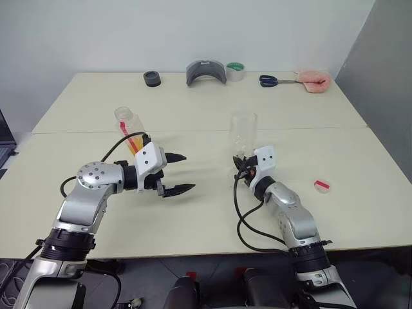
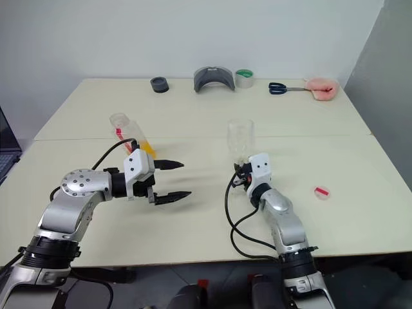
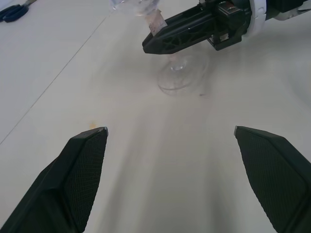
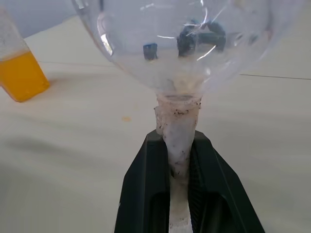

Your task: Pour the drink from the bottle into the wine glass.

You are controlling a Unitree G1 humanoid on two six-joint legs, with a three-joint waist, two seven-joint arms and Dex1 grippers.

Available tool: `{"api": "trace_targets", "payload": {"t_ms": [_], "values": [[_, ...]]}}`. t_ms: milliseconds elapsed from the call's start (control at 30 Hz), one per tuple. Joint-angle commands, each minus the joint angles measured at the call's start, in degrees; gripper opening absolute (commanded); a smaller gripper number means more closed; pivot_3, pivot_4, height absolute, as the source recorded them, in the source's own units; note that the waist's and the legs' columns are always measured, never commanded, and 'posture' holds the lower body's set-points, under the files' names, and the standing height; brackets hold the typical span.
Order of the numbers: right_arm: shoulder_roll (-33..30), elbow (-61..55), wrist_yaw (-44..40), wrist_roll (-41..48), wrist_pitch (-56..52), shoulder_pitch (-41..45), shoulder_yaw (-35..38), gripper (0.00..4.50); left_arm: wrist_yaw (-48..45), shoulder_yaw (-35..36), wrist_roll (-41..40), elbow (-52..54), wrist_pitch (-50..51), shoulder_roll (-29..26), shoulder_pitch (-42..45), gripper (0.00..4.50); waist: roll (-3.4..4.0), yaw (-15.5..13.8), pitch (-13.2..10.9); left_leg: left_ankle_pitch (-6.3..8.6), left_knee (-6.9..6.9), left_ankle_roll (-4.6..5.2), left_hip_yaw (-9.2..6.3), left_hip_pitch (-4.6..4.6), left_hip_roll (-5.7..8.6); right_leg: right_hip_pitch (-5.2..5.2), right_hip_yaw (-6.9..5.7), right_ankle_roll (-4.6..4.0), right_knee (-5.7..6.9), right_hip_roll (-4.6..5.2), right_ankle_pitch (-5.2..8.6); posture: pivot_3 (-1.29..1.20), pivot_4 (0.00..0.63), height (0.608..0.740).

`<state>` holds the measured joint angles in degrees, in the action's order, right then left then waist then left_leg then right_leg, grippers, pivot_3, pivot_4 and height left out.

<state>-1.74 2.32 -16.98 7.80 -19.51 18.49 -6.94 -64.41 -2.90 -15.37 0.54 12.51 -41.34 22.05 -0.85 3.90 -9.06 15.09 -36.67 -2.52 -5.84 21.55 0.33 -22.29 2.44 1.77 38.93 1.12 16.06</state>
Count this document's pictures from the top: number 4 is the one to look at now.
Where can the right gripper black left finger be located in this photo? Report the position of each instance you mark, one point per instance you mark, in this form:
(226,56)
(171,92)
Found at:
(143,194)

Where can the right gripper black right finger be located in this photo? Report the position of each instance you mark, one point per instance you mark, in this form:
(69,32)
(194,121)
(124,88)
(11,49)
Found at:
(218,199)

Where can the clear plastic wine glass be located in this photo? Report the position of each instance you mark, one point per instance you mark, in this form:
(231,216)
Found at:
(179,121)

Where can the bottle with orange liquid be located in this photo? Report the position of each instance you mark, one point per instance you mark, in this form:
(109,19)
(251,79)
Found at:
(22,77)

